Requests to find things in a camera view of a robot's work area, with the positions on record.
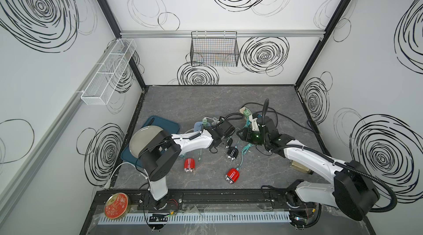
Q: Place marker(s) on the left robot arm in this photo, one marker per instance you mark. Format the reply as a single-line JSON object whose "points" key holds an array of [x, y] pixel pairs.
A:
{"points": [[156, 150]]}

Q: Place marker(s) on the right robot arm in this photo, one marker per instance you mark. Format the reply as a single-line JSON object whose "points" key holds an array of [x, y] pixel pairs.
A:
{"points": [[349, 187]]}

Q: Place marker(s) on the green charger on beige strip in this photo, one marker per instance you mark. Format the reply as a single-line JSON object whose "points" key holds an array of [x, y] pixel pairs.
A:
{"points": [[247, 113]]}

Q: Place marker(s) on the white wire wall shelf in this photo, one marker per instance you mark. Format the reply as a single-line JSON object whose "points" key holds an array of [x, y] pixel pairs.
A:
{"points": [[111, 69]]}

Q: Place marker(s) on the round grey plate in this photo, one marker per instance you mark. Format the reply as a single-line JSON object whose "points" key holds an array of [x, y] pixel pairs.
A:
{"points": [[142, 138]]}

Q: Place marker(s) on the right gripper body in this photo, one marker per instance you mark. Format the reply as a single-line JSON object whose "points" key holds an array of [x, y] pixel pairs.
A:
{"points": [[254, 137]]}

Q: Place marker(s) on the teal plastic tray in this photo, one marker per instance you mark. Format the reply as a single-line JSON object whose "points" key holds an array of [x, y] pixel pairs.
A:
{"points": [[168, 125]]}

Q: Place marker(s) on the red round tin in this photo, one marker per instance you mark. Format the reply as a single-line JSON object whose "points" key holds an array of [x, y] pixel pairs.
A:
{"points": [[117, 206]]}

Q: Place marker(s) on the white slotted cable duct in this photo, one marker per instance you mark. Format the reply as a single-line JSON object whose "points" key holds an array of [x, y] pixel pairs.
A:
{"points": [[201, 218]]}

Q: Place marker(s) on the black wire wall basket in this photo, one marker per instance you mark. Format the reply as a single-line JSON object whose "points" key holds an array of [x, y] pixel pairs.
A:
{"points": [[214, 48]]}

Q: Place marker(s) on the beige power strip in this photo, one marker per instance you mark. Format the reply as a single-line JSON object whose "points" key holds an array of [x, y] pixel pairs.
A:
{"points": [[242, 110]]}

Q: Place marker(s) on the blue power strip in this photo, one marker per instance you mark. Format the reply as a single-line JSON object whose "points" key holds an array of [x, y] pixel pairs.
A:
{"points": [[198, 126]]}

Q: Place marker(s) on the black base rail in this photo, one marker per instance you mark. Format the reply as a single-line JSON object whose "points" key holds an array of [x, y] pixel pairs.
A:
{"points": [[177, 198]]}

